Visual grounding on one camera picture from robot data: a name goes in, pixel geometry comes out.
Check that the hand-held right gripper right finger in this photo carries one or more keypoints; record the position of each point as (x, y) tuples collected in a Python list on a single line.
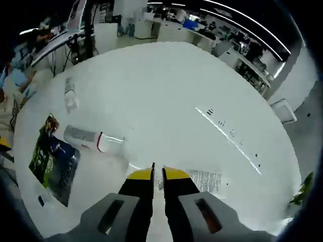
[(181, 201)]

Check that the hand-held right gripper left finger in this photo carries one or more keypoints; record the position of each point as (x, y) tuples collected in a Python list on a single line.
[(136, 201)]

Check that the tall white skincare tube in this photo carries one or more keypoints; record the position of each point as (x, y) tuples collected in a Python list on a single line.
[(204, 181)]

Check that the green black skincare sachet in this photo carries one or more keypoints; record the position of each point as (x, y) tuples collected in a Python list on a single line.
[(50, 164)]

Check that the gold skincare sachet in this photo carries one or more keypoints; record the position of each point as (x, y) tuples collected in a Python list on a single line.
[(51, 123)]

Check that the clear cap skincare bottle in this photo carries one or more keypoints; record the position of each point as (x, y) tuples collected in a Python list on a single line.
[(80, 134)]

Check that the blue storage box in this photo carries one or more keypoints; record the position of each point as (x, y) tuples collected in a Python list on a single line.
[(191, 24)]

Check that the potted green plant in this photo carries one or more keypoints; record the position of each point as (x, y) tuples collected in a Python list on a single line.
[(304, 186)]

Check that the white chair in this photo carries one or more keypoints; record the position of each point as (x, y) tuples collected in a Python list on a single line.
[(283, 111)]

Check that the white cabinet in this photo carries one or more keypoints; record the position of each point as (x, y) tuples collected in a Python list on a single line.
[(106, 37)]

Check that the open white laptop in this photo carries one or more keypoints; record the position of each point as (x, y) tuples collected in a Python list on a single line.
[(75, 15)]

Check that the white office desk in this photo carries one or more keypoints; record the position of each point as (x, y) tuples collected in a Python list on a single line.
[(171, 32)]

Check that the blue water jug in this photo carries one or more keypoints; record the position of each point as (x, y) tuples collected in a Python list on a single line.
[(131, 31)]

